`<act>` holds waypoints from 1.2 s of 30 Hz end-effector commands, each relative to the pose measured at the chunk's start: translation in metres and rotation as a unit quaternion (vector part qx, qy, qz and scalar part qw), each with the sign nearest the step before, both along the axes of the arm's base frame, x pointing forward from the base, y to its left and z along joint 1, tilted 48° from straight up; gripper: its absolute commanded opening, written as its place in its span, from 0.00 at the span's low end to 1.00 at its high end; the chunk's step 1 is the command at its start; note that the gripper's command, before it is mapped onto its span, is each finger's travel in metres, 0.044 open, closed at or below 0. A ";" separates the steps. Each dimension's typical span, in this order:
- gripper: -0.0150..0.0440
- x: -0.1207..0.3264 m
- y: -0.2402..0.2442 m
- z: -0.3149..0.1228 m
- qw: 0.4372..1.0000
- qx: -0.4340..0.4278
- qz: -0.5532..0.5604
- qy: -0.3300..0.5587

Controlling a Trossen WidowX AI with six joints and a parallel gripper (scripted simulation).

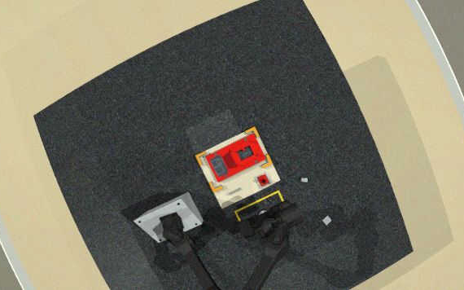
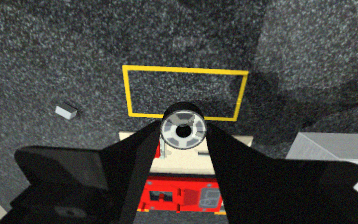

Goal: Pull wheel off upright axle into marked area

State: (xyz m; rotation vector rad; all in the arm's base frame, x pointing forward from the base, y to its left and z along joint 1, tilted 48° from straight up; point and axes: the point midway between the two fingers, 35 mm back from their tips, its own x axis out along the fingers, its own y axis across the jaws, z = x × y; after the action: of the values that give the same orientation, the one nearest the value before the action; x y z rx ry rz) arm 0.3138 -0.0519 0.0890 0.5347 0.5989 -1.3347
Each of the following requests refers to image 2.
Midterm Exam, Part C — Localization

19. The black and grey wheel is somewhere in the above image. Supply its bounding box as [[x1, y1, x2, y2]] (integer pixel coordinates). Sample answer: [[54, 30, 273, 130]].
[[160, 102, 207, 150]]

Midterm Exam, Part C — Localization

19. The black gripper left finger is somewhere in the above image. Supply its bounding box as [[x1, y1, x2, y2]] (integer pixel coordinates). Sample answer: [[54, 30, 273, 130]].
[[14, 120, 161, 224]]

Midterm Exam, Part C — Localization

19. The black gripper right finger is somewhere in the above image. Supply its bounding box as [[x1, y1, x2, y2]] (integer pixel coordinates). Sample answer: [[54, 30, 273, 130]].
[[206, 123, 358, 224]]

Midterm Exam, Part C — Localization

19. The yellow rectangular outline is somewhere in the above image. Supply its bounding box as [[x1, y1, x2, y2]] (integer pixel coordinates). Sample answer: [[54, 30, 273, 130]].
[[123, 65, 248, 121]]

